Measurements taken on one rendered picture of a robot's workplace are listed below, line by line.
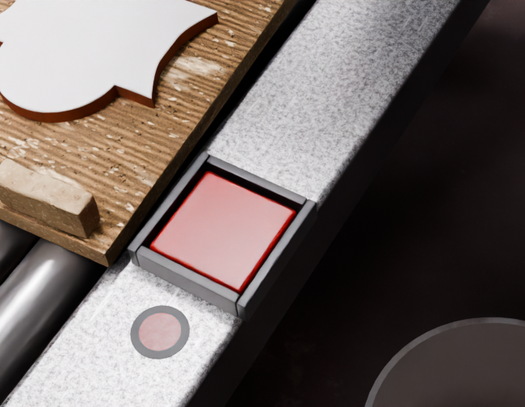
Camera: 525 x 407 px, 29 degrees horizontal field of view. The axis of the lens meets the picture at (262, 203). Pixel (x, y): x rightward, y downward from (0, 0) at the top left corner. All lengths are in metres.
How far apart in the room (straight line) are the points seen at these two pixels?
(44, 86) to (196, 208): 0.12
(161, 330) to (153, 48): 0.18
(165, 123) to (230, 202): 0.07
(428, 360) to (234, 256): 0.68
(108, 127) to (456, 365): 0.73
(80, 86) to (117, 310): 0.14
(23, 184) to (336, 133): 0.19
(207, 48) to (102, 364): 0.21
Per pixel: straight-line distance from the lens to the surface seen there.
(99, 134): 0.60
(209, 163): 0.58
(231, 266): 0.54
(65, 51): 0.63
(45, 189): 0.55
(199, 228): 0.56
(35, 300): 0.57
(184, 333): 0.54
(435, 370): 1.23
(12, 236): 0.60
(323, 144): 0.60
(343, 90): 0.63
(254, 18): 0.65
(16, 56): 0.64
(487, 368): 1.26
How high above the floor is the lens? 1.39
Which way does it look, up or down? 55 degrees down
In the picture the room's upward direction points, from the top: 6 degrees counter-clockwise
